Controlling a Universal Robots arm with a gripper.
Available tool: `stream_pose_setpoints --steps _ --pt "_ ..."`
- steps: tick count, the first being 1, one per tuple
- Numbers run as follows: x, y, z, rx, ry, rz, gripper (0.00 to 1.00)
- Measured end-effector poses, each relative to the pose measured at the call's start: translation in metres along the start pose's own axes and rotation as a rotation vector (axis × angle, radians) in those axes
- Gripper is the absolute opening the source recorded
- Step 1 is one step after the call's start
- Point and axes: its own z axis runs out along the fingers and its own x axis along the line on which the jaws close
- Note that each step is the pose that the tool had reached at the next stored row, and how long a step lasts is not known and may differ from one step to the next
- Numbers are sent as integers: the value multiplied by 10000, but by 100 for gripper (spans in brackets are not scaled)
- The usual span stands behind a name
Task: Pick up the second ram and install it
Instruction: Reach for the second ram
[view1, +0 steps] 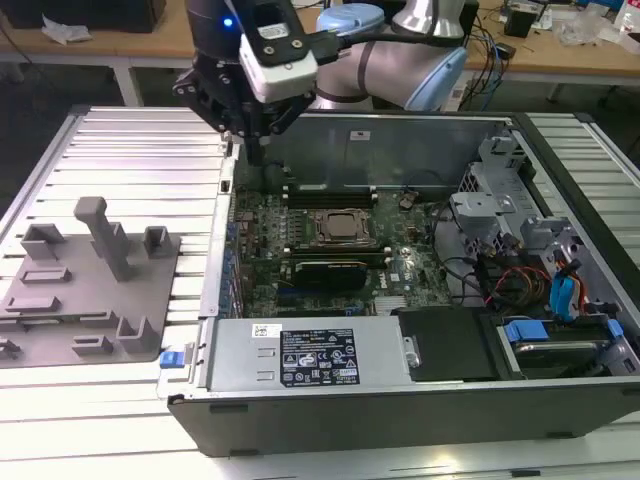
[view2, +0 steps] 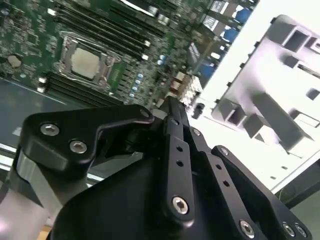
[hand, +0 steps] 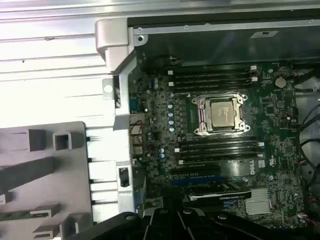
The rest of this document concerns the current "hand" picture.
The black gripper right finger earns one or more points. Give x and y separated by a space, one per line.
225 230

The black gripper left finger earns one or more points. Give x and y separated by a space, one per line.
130 225

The green RAM stick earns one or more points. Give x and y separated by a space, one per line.
17 215

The black RAM slot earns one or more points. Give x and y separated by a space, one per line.
220 143
212 75
220 159
212 69
212 81
212 87
220 149
220 154

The black graphics card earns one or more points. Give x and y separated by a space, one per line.
220 193

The silver finned heat sink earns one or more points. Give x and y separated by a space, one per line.
258 201

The blue expansion slot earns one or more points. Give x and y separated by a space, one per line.
197 181

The black expansion slot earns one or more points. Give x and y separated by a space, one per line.
195 173

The grey parts rack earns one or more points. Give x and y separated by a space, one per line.
72 155

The CPU socket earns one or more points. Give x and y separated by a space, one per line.
200 130

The silver CPU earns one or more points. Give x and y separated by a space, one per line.
223 116

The metal socket cover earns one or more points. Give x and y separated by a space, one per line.
203 113

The teal port connector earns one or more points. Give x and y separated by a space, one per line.
136 103

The silver and black PC case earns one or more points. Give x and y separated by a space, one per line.
122 100

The green Dell motherboard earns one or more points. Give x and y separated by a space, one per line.
275 112

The silver coin battery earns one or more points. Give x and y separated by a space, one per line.
280 82

